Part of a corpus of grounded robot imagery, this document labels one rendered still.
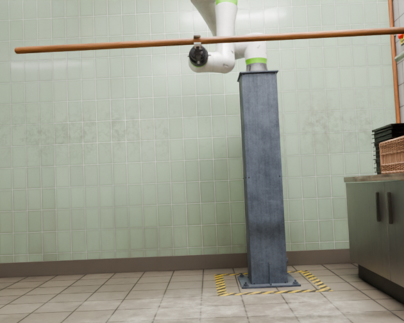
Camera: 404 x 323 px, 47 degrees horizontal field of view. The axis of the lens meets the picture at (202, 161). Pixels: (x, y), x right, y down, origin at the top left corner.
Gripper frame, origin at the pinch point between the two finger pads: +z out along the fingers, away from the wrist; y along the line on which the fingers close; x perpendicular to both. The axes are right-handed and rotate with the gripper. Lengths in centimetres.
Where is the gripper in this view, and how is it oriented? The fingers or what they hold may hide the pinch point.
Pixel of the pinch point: (197, 41)
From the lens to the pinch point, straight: 209.4
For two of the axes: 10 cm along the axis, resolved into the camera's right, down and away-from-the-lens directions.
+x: -10.0, 0.5, 0.1
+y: 0.5, 10.0, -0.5
